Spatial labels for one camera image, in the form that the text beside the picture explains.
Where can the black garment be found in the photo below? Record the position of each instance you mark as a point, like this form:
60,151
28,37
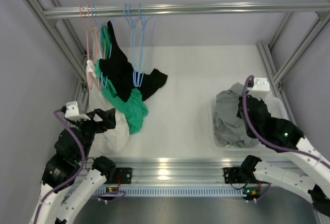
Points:
119,71

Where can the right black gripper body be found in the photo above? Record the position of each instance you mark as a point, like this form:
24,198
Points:
248,132

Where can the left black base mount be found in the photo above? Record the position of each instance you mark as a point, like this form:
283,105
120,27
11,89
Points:
122,175

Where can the gray tank top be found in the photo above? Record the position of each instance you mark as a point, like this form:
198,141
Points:
226,108
233,135

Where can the front aluminium rail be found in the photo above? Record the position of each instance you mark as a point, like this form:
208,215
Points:
177,171

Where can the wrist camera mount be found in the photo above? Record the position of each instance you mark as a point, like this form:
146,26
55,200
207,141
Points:
258,88
73,113

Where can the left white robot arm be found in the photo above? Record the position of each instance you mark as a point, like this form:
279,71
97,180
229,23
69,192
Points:
72,148

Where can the blue wire hanger with green garment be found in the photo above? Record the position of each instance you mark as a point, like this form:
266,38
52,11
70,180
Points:
103,43

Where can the clear plastic basket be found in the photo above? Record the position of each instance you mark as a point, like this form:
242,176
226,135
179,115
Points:
275,107

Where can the large white garment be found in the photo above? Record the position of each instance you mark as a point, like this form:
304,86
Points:
114,140

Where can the aluminium hanging rail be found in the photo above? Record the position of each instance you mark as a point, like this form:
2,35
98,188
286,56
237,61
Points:
274,6

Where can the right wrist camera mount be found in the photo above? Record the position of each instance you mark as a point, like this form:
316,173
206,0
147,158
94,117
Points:
258,88

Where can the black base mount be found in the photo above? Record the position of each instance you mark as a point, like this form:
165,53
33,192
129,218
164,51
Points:
232,175
122,175

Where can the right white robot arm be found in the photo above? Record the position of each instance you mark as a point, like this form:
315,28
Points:
307,174

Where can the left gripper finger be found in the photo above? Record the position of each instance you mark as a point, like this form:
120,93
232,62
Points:
98,115
108,118

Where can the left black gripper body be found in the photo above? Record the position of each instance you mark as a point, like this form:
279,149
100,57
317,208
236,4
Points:
89,128

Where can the green garment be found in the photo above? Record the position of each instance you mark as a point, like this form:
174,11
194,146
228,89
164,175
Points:
134,109

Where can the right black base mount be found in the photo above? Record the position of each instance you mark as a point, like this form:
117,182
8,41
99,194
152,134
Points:
232,175

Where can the perforated cable duct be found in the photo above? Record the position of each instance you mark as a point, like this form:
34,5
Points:
181,191

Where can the light blue wire hanger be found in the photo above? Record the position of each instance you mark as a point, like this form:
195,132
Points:
132,26

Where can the pink wire hanger outer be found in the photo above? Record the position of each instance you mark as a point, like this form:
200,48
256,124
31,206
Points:
86,40

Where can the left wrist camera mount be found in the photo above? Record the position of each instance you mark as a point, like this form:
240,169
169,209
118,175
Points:
73,113

